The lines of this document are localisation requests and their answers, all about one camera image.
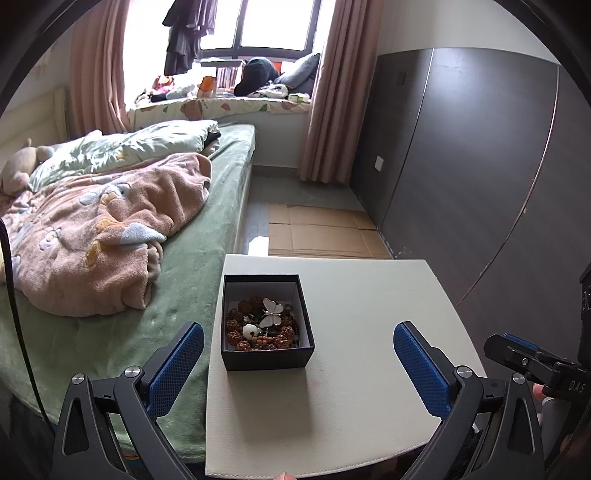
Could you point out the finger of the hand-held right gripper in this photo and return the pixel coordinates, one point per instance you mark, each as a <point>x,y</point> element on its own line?
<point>521,340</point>
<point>521,364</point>

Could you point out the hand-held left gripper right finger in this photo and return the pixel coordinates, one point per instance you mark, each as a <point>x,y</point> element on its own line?
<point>422,369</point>

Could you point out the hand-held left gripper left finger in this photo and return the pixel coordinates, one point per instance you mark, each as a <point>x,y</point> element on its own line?
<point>173,369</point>

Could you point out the white flower ornament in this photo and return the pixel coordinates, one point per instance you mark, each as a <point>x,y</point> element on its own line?
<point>250,330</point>

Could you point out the black box with white interior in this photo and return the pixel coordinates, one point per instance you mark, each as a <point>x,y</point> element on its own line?
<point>265,357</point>

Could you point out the white butterfly hair clip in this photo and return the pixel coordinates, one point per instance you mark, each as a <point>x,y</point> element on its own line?
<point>271,311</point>

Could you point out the bed with green sheet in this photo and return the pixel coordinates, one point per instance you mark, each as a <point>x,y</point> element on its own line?
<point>198,258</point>

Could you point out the pink fleece blanket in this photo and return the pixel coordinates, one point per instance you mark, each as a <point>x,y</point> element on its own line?
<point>101,230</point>

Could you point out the flattened cardboard sheet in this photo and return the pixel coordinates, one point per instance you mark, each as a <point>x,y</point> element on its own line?
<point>323,230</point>

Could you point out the floral pillow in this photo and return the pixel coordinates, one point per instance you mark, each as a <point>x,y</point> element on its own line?
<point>120,147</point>

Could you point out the beige plush toy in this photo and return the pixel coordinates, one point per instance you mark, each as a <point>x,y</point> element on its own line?
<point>21,166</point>

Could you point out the floral window seat cushion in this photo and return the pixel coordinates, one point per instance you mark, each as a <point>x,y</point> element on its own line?
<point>221,107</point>

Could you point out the pile of toys and clothes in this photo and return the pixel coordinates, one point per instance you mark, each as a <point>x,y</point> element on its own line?
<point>175,88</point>

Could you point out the cream headboard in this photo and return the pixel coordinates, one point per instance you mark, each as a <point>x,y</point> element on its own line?
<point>32,124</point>

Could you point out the pink-brown curtain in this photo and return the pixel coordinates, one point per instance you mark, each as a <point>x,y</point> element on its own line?
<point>332,92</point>
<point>99,64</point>

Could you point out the black bundle of cloth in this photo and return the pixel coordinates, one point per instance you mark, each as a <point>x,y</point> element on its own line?
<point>256,76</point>

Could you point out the grey pillow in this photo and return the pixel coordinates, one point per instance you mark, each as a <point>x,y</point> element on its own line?
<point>300,71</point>

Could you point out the hanging dark clothes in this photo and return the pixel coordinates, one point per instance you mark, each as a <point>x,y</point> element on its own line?
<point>187,32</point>

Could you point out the white wall socket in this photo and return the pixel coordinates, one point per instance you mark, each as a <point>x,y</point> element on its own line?
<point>378,162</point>

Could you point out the window with dark frame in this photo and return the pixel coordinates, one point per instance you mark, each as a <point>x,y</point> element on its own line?
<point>272,25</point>

